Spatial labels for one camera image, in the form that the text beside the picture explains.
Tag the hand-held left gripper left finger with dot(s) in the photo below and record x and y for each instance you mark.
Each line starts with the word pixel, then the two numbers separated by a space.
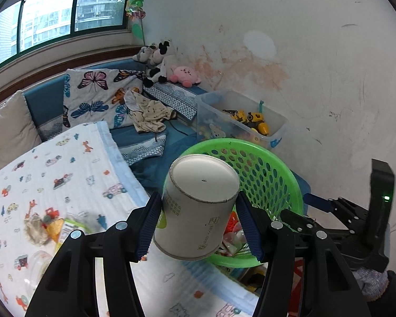
pixel 148 231

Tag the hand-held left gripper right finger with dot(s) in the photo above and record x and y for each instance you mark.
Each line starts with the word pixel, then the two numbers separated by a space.
pixel 250 231

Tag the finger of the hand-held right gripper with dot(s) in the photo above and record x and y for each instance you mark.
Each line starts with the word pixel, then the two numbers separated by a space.
pixel 298 224
pixel 318 202

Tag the orange snack packet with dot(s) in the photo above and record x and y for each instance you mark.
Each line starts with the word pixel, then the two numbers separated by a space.
pixel 233 221

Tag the white paper cup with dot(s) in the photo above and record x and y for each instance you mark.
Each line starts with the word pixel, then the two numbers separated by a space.
pixel 198 204

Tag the green plastic mesh basket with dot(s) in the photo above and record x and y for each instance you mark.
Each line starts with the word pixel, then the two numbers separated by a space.
pixel 267 171

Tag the yellow green snack wrapper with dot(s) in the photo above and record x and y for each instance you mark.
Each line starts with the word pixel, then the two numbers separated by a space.
pixel 69 229

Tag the blue wave pattern cloth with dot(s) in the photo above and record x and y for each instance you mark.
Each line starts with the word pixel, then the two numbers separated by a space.
pixel 145 150

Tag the clear plastic storage bin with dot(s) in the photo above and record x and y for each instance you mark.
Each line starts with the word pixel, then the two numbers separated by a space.
pixel 274 119

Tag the white printed blanket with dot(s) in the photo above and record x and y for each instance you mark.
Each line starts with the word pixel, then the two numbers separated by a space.
pixel 69 178

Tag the yellow toy truck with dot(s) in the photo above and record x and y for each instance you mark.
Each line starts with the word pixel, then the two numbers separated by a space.
pixel 250 120

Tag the crumpled tissue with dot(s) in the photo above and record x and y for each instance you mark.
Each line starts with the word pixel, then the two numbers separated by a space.
pixel 36 231

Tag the beige baby clothes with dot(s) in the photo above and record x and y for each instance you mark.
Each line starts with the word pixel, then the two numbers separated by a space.
pixel 150 115

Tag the clear plastic container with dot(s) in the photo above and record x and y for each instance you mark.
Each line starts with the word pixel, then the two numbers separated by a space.
pixel 39 270

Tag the grey patterned cushion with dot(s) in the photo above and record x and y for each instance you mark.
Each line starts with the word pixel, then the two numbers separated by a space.
pixel 175 100

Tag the butterfly print pillow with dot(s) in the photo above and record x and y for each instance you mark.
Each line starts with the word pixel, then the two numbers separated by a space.
pixel 95 99

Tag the pink plush toy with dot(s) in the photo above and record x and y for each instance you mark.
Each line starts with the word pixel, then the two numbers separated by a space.
pixel 184 75

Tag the blue sofa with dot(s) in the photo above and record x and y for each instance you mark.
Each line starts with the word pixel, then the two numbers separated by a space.
pixel 46 105

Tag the black white cow plush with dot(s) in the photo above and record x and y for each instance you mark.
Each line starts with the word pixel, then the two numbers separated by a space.
pixel 158 62

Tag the white cushion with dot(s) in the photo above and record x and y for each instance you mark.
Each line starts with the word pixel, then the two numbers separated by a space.
pixel 6 132

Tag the grey plush toy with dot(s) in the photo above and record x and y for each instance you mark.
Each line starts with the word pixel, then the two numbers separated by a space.
pixel 143 54

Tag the colourful pinwheel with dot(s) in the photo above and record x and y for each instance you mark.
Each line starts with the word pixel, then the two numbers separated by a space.
pixel 135 10

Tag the green framed window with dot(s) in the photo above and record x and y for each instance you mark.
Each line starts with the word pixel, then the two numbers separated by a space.
pixel 52 16

